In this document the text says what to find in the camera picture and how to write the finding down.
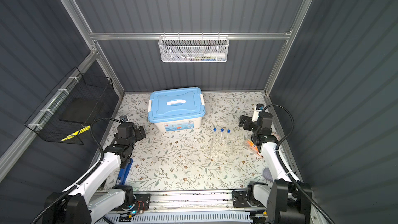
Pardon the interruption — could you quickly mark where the blue-capped test tube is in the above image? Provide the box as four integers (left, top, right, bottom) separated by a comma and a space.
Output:
211, 128, 217, 150
219, 128, 224, 145
226, 129, 231, 145

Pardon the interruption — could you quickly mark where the blue plastic bin lid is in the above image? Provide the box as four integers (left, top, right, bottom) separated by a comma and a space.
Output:
148, 87, 206, 123

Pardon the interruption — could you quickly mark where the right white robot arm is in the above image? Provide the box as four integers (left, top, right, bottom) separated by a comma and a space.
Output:
238, 104, 312, 224

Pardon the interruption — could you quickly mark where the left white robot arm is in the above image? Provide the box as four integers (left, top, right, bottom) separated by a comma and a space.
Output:
32, 116, 146, 224

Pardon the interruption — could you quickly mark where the coloured marker pack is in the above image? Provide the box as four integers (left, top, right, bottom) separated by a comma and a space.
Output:
246, 140, 263, 158

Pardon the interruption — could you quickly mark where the clear acrylic tube rack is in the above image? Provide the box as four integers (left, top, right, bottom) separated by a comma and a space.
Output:
209, 140, 234, 160

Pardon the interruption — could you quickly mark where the white plastic storage bin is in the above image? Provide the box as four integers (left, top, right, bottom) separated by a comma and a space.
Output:
151, 117, 203, 133

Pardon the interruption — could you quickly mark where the white bottle in basket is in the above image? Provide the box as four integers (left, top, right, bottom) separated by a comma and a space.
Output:
204, 52, 227, 59

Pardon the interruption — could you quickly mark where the blue handled tool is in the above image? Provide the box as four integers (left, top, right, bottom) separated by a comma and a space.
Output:
116, 158, 133, 185

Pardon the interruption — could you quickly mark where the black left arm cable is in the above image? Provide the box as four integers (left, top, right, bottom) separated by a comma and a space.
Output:
30, 118, 123, 224

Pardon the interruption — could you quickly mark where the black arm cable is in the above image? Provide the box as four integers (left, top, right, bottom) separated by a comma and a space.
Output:
30, 118, 123, 224
262, 104, 336, 224

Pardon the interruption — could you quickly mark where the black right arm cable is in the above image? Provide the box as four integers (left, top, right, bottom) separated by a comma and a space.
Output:
262, 104, 336, 224

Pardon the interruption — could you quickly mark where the black wire mesh basket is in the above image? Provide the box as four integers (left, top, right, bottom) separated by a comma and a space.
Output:
25, 70, 118, 145

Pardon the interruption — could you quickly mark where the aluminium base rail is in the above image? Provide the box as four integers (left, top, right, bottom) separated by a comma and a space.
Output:
134, 189, 269, 213

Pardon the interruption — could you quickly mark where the white wire mesh basket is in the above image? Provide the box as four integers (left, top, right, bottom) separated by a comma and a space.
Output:
158, 36, 230, 63

